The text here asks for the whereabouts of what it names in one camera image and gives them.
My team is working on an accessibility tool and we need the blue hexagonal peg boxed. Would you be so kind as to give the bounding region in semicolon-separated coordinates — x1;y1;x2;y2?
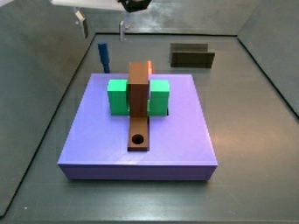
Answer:
97;42;109;74

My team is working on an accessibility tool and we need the right green block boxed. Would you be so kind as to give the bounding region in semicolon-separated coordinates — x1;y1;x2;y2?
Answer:
149;80;171;116

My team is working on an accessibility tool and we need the red peg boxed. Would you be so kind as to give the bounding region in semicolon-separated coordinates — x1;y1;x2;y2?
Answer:
147;60;153;74

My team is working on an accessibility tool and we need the purple base board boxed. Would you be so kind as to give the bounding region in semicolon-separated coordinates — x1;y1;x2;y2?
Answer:
58;73;217;180

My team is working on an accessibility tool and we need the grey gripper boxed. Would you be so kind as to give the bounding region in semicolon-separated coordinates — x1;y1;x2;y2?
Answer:
49;0;152;41

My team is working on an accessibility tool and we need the brown L-shaped block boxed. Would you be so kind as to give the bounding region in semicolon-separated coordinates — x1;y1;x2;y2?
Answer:
127;62;149;151

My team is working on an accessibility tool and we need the black U-shaped bracket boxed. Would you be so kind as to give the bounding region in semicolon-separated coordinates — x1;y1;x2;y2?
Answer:
169;43;215;68

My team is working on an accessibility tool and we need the left green block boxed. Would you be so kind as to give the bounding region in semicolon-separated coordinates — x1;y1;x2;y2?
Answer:
106;80;128;116

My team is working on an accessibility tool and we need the green block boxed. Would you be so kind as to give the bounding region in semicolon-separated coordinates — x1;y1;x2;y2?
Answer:
149;80;171;116
106;80;128;116

